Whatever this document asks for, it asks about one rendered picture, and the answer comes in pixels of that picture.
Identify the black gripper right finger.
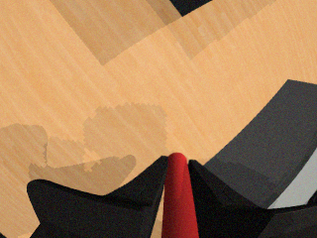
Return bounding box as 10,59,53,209
187,159,317,238

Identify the red peg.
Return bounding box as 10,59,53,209
161,152,199,238

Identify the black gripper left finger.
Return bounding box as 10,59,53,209
27,155,167,238

